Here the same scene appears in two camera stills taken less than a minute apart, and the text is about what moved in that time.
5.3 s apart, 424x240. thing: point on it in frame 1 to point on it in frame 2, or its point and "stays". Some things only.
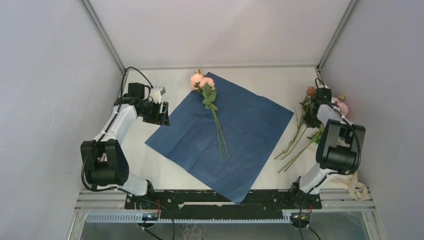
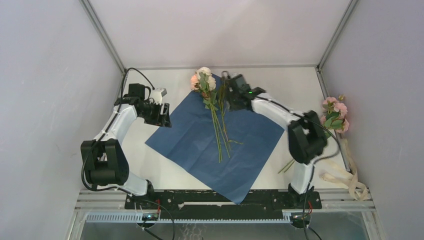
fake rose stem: (310, 93) to (223, 99)
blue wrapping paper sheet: (251, 126) stays
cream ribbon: (357, 189) stays
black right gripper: (309, 121) to (232, 104)
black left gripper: (161, 119) stays
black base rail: (207, 205) stays
